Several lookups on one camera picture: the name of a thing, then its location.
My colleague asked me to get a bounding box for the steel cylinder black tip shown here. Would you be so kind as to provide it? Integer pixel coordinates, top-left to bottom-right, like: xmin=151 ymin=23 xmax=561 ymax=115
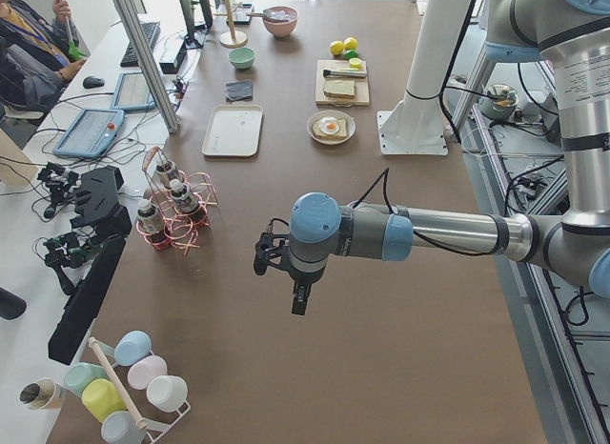
xmin=322 ymin=69 xmax=367 ymax=79

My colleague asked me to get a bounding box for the green lime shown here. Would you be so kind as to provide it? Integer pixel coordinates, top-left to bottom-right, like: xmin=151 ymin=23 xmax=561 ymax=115
xmin=343 ymin=50 xmax=358 ymax=60

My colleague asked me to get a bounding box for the blue teach pendant near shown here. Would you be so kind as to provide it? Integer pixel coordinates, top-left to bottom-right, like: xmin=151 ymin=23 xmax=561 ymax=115
xmin=52 ymin=109 xmax=125 ymax=158

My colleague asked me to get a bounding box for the black long device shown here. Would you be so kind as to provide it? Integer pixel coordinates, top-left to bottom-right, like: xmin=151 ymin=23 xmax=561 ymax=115
xmin=45 ymin=166 xmax=132 ymax=365

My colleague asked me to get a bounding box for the half lemon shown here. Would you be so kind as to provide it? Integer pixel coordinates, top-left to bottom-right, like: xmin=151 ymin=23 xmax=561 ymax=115
xmin=348 ymin=57 xmax=362 ymax=69

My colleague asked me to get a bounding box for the black monitor stand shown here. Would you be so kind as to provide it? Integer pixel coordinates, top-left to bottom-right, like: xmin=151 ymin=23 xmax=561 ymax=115
xmin=159 ymin=0 xmax=214 ymax=74

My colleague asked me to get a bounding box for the black keyboard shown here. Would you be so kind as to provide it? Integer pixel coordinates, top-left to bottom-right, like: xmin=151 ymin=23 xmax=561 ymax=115
xmin=119 ymin=21 xmax=162 ymax=68

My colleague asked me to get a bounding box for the steel ladle in bowl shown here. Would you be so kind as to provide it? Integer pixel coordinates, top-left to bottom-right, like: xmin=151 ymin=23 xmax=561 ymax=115
xmin=246 ymin=9 xmax=292 ymax=23

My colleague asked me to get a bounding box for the wooden mug tree stand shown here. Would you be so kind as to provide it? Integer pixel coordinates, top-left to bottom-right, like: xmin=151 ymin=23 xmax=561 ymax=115
xmin=219 ymin=0 xmax=248 ymax=49

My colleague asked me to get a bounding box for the white cup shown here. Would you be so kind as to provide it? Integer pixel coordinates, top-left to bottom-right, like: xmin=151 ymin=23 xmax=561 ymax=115
xmin=146 ymin=374 xmax=188 ymax=413

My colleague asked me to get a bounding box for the black computer mouse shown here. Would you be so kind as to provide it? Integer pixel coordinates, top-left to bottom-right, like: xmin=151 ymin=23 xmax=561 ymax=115
xmin=82 ymin=76 xmax=105 ymax=90

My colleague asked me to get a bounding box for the mint green cup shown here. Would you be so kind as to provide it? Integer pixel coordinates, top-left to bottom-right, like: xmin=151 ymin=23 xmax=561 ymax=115
xmin=64 ymin=362 xmax=108 ymax=397

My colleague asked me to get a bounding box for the tea bottle one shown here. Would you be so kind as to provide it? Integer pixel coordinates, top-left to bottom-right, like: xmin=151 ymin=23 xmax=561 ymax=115
xmin=155 ymin=161 xmax=181 ymax=189

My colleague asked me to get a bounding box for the grey blue cup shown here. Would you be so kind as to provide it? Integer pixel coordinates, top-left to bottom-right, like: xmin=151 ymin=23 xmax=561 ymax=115
xmin=101 ymin=411 xmax=146 ymax=444

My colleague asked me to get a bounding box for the yellow lemon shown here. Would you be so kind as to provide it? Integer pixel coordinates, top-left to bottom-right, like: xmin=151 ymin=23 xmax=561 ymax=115
xmin=343 ymin=36 xmax=358 ymax=51
xmin=329 ymin=40 xmax=344 ymax=56

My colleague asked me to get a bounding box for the yellow cup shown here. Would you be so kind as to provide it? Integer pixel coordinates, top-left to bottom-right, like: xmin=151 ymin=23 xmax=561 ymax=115
xmin=81 ymin=378 xmax=126 ymax=423

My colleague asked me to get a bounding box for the fried egg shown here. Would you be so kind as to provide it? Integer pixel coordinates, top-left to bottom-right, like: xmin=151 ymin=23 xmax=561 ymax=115
xmin=318 ymin=117 xmax=340 ymax=134

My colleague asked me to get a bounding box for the green bowl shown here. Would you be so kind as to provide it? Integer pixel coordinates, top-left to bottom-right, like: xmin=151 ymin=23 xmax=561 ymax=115
xmin=228 ymin=47 xmax=255 ymax=70

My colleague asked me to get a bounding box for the copper wire bottle rack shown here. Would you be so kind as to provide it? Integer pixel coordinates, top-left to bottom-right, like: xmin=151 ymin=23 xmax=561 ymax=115
xmin=135 ymin=146 xmax=218 ymax=254

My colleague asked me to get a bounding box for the white round plate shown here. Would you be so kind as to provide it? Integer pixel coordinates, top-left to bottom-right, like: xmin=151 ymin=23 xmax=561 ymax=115
xmin=306 ymin=110 xmax=356 ymax=146

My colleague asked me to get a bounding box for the blue teach pendant far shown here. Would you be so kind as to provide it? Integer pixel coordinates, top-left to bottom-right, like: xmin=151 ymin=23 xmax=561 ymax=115
xmin=111 ymin=72 xmax=155 ymax=112

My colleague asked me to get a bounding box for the pink bowl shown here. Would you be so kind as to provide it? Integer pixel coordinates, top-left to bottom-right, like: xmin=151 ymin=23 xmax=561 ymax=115
xmin=263 ymin=6 xmax=298 ymax=38

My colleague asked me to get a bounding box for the bread slice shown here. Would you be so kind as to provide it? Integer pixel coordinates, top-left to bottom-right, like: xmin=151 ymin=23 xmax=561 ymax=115
xmin=323 ymin=79 xmax=356 ymax=99
xmin=312 ymin=117 xmax=348 ymax=140

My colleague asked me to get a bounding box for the yellow lemon upper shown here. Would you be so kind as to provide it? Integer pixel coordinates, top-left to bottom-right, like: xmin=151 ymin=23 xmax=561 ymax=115
xmin=343 ymin=36 xmax=358 ymax=51

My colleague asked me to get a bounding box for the paper cup metal inside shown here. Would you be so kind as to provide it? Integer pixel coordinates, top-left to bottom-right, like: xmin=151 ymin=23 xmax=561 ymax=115
xmin=19 ymin=378 xmax=66 ymax=410

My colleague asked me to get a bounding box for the grey folded cloth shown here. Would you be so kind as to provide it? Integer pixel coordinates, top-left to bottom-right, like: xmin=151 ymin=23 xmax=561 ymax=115
xmin=225 ymin=80 xmax=254 ymax=102

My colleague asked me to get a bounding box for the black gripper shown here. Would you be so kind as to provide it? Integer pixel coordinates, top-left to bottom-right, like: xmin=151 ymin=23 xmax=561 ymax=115
xmin=290 ymin=271 xmax=315 ymax=315

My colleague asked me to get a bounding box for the tea bottle two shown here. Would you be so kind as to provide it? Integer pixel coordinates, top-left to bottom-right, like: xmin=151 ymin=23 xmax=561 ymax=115
xmin=170 ymin=180 xmax=199 ymax=214

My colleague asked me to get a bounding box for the seated person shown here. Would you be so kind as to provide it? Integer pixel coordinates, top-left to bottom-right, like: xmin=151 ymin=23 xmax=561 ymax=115
xmin=1 ymin=0 xmax=86 ymax=113

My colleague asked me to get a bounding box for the cream rabbit tray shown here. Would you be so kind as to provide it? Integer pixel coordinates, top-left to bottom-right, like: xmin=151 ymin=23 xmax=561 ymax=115
xmin=201 ymin=105 xmax=263 ymax=158

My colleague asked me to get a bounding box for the wooden cutting board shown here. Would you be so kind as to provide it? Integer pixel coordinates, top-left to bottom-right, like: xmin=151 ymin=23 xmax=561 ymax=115
xmin=315 ymin=60 xmax=370 ymax=107

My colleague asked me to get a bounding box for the aluminium frame post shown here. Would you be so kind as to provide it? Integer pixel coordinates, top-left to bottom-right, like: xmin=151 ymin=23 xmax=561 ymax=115
xmin=112 ymin=0 xmax=179 ymax=134

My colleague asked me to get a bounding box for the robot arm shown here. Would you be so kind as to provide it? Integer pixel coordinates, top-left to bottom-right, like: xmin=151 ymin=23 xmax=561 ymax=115
xmin=281 ymin=0 xmax=609 ymax=314

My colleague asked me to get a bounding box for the pink cup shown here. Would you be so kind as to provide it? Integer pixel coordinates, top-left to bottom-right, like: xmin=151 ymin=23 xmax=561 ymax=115
xmin=127 ymin=354 xmax=168 ymax=391

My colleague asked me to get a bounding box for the yellow lemon lower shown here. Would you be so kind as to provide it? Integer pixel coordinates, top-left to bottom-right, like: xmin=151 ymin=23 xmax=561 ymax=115
xmin=329 ymin=40 xmax=344 ymax=56

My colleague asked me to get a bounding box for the white cup rack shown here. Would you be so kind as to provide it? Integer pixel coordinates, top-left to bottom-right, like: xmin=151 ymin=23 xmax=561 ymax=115
xmin=88 ymin=337 xmax=192 ymax=443

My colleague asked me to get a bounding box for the blue teach pendant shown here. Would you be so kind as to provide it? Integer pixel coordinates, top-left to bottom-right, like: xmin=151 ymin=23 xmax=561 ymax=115
xmin=111 ymin=72 xmax=155 ymax=112
xmin=52 ymin=109 xmax=125 ymax=158

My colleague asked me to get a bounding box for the tea bottle three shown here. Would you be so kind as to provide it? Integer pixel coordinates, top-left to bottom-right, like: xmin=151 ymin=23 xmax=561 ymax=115
xmin=137 ymin=199 xmax=165 ymax=244

